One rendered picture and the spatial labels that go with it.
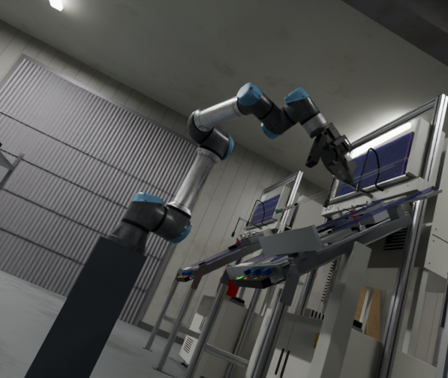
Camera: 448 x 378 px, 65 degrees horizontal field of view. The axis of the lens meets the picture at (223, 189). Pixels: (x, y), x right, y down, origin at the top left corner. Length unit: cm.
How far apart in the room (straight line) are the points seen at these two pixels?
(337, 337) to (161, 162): 445
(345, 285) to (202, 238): 416
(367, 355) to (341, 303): 52
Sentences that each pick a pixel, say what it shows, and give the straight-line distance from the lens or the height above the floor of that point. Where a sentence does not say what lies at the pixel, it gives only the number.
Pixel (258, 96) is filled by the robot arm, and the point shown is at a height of 112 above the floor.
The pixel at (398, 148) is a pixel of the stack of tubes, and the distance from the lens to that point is 206.
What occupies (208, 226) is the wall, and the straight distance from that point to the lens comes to 524.
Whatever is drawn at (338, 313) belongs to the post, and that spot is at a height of 59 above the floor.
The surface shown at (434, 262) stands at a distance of 189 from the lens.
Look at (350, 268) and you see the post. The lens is 116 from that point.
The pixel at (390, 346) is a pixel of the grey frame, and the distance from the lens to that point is 165.
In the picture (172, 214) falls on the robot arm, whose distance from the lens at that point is 143.
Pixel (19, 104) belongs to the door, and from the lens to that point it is 571.
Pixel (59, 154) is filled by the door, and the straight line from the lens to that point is 534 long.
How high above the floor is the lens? 44
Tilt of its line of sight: 20 degrees up
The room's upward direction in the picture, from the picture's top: 23 degrees clockwise
